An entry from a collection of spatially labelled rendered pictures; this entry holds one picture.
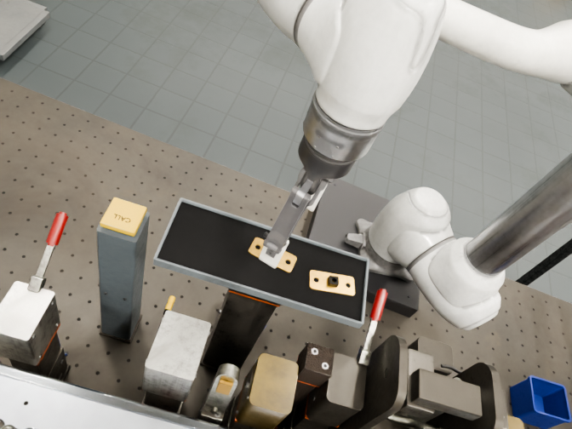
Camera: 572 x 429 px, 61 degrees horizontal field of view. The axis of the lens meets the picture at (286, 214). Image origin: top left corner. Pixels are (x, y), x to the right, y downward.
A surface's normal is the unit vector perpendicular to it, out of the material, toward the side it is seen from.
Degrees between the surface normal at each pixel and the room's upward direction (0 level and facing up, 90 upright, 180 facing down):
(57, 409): 0
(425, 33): 77
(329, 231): 2
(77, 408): 0
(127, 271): 90
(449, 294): 87
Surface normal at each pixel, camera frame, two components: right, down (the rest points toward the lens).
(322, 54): -0.86, 0.24
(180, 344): 0.27, -0.58
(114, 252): -0.18, 0.75
